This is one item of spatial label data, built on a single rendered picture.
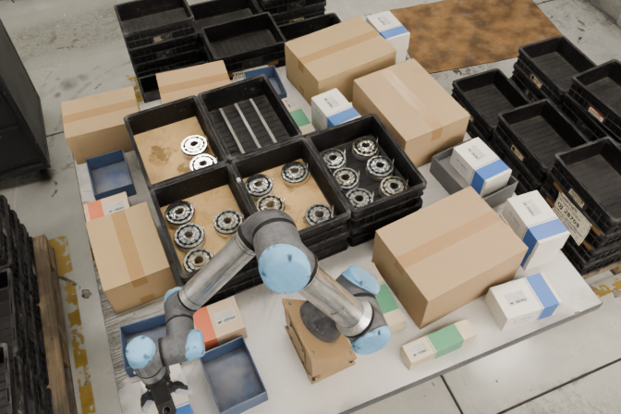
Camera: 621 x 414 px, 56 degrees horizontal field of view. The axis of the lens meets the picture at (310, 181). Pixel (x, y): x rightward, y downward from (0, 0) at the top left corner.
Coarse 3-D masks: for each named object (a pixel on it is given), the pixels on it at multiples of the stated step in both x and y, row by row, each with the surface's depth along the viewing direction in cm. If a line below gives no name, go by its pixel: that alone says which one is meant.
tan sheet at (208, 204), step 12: (204, 192) 216; (216, 192) 216; (228, 192) 216; (192, 204) 213; (204, 204) 213; (216, 204) 213; (228, 204) 213; (204, 216) 210; (168, 228) 206; (204, 228) 206; (216, 240) 203; (180, 252) 200; (216, 252) 200
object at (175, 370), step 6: (174, 366) 179; (174, 372) 177; (180, 372) 177; (174, 378) 176; (144, 384) 175; (174, 396) 173; (180, 396) 173; (186, 396) 173; (174, 402) 172; (180, 402) 172; (186, 402) 172; (150, 408) 171; (156, 408) 171; (180, 408) 171; (186, 408) 171; (192, 408) 176
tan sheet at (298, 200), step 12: (276, 168) 223; (276, 180) 220; (312, 180) 219; (276, 192) 216; (288, 192) 216; (300, 192) 216; (312, 192) 216; (288, 204) 212; (300, 204) 212; (300, 216) 209; (300, 228) 206
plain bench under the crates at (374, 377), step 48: (288, 96) 268; (144, 192) 234; (432, 192) 232; (576, 288) 204; (288, 336) 194; (480, 336) 193; (528, 336) 195; (192, 384) 184; (288, 384) 184; (336, 384) 184; (384, 384) 183
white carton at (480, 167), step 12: (468, 144) 228; (480, 144) 228; (456, 156) 228; (468, 156) 224; (480, 156) 224; (492, 156) 224; (456, 168) 231; (468, 168) 224; (480, 168) 220; (492, 168) 220; (504, 168) 220; (468, 180) 227; (480, 180) 219; (492, 180) 217; (504, 180) 222; (480, 192) 223
